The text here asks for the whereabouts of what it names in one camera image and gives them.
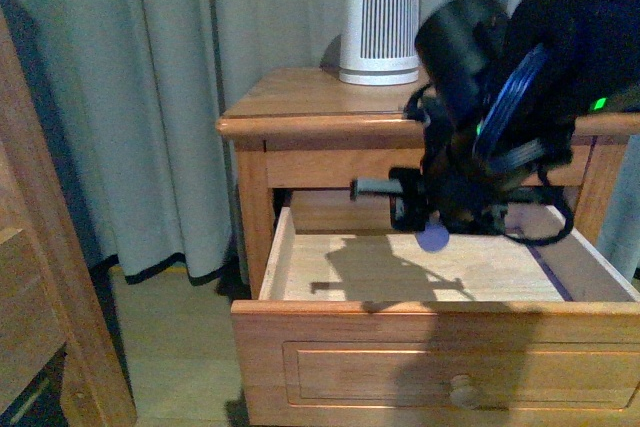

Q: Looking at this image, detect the grey-green curtain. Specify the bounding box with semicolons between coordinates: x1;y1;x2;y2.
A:
596;135;639;281
0;0;576;286

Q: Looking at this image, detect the grey-green left curtain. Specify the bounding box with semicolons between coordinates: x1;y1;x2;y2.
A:
0;0;576;286

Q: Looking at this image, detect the white ribbed table lamp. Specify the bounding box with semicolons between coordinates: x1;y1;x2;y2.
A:
339;0;419;86

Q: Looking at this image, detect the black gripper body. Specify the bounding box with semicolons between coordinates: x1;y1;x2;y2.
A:
350;91;533;252

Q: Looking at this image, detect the wooden nightstand cabinet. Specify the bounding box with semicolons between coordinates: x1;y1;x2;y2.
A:
216;68;639;295

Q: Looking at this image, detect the wooden drawer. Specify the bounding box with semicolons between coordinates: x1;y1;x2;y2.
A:
231;191;639;426

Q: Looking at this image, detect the wooden bed frame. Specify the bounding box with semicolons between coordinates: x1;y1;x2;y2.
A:
1;24;136;426

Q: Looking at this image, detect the black cable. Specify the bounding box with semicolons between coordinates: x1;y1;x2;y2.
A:
502;166;576;248

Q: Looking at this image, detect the grey-green right curtain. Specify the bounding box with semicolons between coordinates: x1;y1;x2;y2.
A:
596;135;639;281

